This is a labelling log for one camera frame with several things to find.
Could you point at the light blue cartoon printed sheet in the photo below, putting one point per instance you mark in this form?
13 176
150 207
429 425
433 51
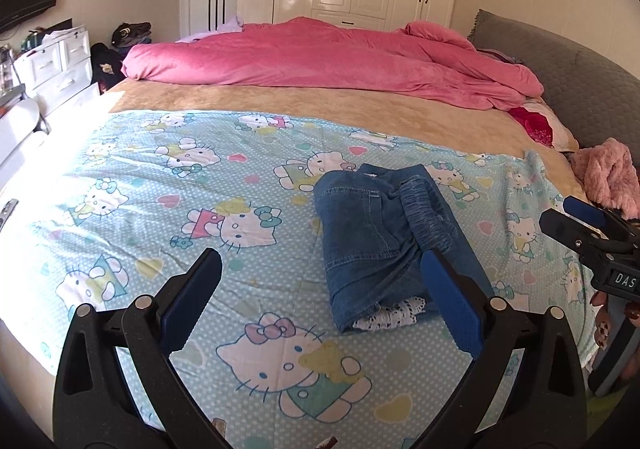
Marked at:
150 169

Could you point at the pale floral pillow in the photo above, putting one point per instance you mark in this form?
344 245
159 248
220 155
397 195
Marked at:
564 131

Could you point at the grey quilted headboard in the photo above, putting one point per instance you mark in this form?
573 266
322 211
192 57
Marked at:
575 74

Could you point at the pink fluffy garment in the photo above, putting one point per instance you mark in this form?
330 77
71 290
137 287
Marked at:
607 169

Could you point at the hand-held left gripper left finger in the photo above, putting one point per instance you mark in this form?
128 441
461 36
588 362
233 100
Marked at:
192 304

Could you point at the dark bag pile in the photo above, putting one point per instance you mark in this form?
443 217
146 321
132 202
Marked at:
131 33

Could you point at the small white grey object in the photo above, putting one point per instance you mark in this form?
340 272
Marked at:
7 211

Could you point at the white drawer cabinet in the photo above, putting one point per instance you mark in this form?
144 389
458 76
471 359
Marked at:
55 64

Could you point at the pile of dark clothes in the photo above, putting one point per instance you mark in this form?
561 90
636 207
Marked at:
106 66

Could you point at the pink duvet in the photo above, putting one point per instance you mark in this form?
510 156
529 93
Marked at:
300 59

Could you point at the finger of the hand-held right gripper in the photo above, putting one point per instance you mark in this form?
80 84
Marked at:
565 229
585 210

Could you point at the lilac cloth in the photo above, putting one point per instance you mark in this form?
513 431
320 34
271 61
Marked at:
215 31

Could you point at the person's right hand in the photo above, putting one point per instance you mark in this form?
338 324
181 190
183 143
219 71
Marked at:
602 324

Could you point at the blue denim jeans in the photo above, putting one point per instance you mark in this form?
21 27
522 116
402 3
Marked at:
365 229

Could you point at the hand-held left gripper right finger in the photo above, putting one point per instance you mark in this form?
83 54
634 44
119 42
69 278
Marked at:
452 309

